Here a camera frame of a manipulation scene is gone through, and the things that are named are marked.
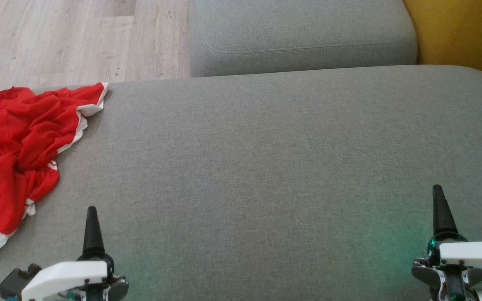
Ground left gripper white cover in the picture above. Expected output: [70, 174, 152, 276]
[21, 206, 130, 301]

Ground grey ottoman cushion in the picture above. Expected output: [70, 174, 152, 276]
[0, 65, 482, 301]

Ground yellow sofa back cushion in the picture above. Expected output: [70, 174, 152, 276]
[402, 0, 482, 91]

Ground grey sofa seat cushion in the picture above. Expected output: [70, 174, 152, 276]
[188, 0, 418, 78]

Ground red mesh shorts white trim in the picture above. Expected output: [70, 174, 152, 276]
[0, 82, 109, 170]

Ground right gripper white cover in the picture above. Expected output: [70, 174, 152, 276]
[411, 184, 482, 301]

